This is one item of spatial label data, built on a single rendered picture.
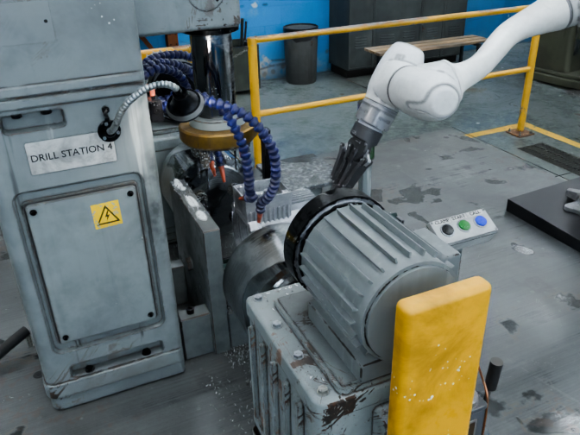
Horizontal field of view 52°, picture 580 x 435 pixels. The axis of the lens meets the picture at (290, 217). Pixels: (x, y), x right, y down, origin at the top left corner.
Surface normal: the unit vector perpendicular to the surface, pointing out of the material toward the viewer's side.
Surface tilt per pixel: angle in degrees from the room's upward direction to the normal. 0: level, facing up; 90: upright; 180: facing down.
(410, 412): 90
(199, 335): 90
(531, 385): 0
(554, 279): 0
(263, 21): 90
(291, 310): 0
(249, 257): 40
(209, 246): 90
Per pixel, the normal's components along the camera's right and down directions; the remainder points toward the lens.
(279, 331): -0.03, -0.88
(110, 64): 0.41, 0.42
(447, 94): 0.15, 0.50
